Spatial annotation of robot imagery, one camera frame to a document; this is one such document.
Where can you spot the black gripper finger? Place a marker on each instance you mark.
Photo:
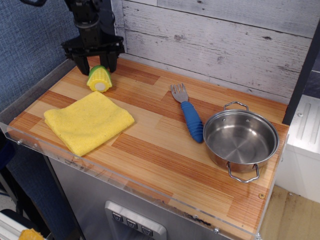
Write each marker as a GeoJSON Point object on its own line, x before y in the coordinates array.
{"type": "Point", "coordinates": [82, 63]}
{"type": "Point", "coordinates": [109, 61]}

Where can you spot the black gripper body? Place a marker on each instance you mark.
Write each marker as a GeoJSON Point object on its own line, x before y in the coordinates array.
{"type": "Point", "coordinates": [93, 41]}

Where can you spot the yellow green toy corn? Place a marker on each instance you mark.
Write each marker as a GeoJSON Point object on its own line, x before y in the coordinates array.
{"type": "Point", "coordinates": [99, 79]}

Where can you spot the stainless steel pot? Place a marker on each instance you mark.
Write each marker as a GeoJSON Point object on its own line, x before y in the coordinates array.
{"type": "Point", "coordinates": [240, 141]}

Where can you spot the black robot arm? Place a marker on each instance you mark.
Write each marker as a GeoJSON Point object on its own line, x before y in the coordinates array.
{"type": "Point", "coordinates": [94, 21]}

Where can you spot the yellow folded cloth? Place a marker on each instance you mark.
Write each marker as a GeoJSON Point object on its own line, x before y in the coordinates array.
{"type": "Point", "coordinates": [88, 123]}

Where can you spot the clear acrylic table guard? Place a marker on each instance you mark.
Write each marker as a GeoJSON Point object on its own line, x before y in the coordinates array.
{"type": "Point", "coordinates": [153, 170]}

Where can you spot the silver button control panel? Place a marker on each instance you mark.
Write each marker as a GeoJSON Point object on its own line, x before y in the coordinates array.
{"type": "Point", "coordinates": [132, 222]}

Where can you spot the white appliance at right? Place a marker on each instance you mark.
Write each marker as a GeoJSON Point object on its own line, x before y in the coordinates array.
{"type": "Point", "coordinates": [299, 166]}

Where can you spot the black left vertical post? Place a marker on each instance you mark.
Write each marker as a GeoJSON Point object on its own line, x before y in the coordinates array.
{"type": "Point", "coordinates": [106, 17]}

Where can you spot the black vertical post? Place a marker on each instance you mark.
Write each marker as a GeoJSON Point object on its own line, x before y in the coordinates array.
{"type": "Point", "coordinates": [303, 77]}
{"type": "Point", "coordinates": [106, 17]}

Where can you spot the blue handled fork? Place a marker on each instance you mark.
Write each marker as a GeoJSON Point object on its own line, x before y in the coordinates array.
{"type": "Point", "coordinates": [191, 116]}

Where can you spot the black right vertical post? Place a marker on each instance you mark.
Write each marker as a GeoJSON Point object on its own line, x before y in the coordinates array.
{"type": "Point", "coordinates": [303, 77]}

